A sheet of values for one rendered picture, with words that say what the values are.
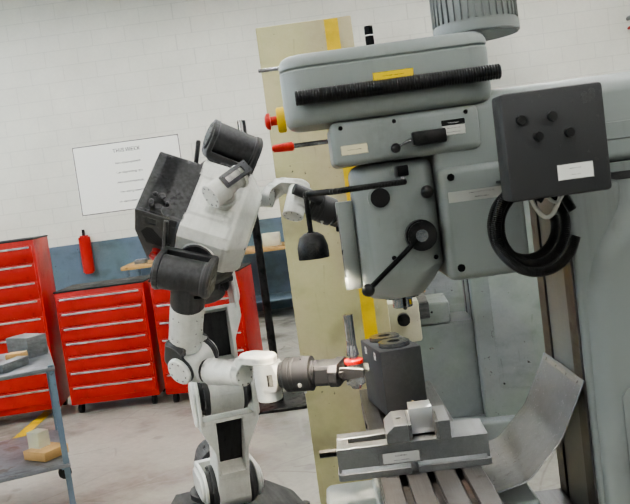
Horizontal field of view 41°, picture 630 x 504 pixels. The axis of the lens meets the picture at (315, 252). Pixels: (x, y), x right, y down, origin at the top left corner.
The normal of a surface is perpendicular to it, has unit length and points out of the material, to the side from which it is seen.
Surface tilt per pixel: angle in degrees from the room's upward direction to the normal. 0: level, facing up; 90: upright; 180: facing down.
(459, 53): 90
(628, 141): 90
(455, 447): 90
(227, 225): 57
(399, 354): 90
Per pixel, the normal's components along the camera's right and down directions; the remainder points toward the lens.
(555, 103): 0.00, 0.08
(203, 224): 0.18, -0.50
